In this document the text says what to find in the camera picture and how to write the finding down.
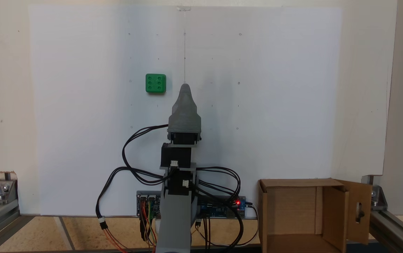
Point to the brown cardboard box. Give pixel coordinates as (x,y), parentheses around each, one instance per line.
(293,211)

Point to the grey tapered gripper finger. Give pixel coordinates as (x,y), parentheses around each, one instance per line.
(185,103)

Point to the large white paper sheet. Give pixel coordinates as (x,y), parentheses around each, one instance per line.
(82,105)

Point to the green dice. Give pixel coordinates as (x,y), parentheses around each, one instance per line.
(155,83)

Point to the small board in grey holder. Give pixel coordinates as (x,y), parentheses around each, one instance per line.
(156,203)

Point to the aluminium corner bracket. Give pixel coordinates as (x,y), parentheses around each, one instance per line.
(377,200)
(2,189)

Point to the clear tape strip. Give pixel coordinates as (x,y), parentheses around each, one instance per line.
(183,8)

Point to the blue circuit board, red LED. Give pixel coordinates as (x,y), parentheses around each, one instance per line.
(219,211)

